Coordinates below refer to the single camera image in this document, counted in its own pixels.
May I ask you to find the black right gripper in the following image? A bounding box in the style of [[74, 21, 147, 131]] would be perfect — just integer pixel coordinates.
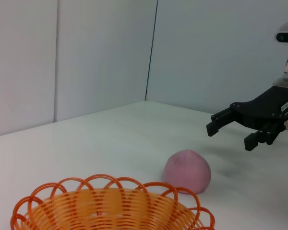
[[206, 86, 288, 151]]

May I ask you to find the orange woven plastic basket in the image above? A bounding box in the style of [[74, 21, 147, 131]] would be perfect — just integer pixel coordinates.
[[10, 174, 216, 230]]

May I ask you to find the pink peach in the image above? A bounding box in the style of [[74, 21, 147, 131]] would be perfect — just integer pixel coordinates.
[[162, 149, 212, 195]]

